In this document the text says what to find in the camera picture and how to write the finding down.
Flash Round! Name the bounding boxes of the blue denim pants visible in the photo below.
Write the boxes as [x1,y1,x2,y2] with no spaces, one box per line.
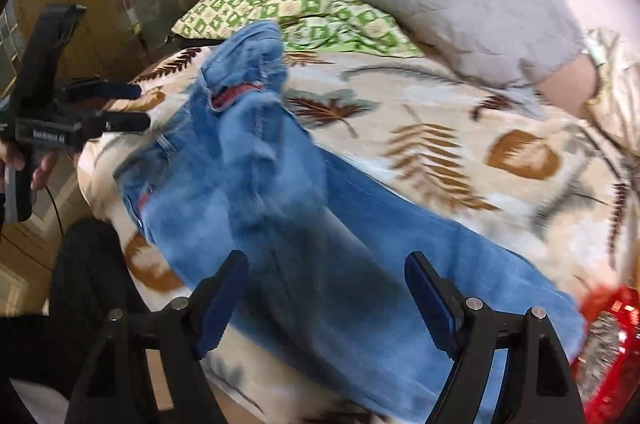
[114,20,586,413]

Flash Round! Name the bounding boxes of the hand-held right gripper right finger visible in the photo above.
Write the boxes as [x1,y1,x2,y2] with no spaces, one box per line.
[403,251,586,424]

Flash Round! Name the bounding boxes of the black cable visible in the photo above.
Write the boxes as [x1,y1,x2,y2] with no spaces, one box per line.
[44,187,66,237]

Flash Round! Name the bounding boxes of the person's left hand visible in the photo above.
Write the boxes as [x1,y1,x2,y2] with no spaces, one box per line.
[0,140,60,191]

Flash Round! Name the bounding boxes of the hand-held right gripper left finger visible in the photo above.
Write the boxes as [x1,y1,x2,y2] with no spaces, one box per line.
[64,249,251,424]

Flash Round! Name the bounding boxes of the person's black-trousered leg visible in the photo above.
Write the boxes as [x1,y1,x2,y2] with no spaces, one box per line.
[0,219,153,410]

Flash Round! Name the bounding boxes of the pink pillow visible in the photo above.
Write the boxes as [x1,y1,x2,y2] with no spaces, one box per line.
[537,54,602,121]

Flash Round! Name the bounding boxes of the red shiny bag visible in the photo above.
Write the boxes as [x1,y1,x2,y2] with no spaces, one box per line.
[569,284,640,424]

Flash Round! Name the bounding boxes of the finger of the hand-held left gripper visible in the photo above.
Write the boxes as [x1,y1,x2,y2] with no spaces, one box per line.
[62,76,143,102]
[82,111,151,140]

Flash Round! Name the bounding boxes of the cream floral pillow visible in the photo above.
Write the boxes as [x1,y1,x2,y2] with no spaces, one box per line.
[580,27,640,185]

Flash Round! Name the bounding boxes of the cream leaf-print blanket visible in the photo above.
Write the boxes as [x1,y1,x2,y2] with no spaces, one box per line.
[77,37,640,424]

